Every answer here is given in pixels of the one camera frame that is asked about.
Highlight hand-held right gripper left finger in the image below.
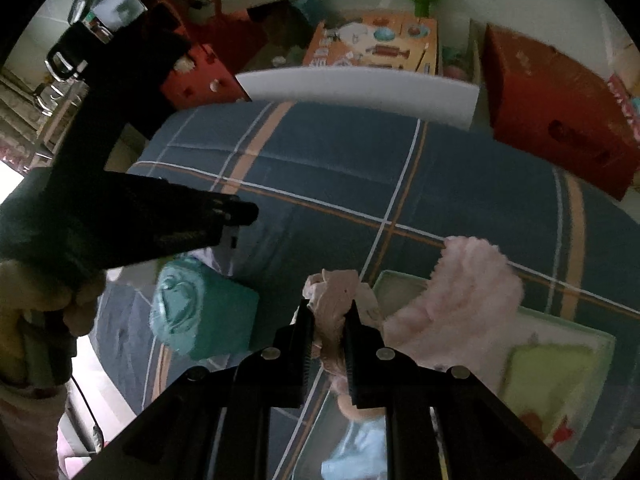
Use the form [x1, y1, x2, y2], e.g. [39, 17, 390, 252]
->
[75, 300, 315, 480]

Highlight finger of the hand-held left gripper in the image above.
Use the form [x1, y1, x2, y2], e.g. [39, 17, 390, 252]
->
[100, 172, 260, 267]
[52, 82, 128, 173]

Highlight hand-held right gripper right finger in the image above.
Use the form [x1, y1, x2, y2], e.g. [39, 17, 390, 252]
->
[345, 301, 581, 480]

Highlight pink floral cloth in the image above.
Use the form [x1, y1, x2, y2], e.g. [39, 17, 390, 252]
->
[302, 267, 396, 423]

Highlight pink fluffy cloth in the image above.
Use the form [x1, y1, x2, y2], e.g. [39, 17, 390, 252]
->
[382, 235, 526, 396]

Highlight pale green tray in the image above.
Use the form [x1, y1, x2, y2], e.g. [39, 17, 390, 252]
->
[372, 270, 618, 466]

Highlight green cloth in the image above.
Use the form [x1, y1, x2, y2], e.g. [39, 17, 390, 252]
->
[502, 342, 613, 428]

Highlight person's left forearm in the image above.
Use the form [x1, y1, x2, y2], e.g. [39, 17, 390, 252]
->
[0, 382, 68, 480]

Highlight person's left hand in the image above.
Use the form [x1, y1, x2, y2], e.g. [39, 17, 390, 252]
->
[0, 260, 107, 386]

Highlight white side shelf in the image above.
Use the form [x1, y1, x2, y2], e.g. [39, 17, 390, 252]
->
[30, 75, 91, 161]

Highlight clear plastic bag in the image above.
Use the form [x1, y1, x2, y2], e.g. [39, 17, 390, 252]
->
[320, 412, 391, 480]

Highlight red tote bag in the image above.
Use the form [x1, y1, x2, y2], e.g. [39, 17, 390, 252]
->
[160, 0, 271, 111]

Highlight black coffee machine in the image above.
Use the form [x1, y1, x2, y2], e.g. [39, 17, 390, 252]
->
[45, 0, 151, 81]

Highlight blue plaid tablecloth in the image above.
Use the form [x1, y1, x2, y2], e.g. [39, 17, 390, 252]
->
[95, 100, 640, 480]

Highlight white chair back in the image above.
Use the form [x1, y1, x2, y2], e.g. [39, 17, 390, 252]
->
[234, 66, 481, 132]

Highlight orange toy box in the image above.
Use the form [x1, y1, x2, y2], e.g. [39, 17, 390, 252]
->
[302, 10, 440, 77]

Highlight red cardboard box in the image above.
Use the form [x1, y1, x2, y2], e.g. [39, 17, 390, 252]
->
[482, 22, 640, 201]

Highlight red patterned bag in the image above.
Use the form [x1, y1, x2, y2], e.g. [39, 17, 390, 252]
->
[607, 72, 640, 141]

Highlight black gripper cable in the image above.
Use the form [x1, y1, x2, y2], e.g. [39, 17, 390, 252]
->
[67, 372, 106, 453]

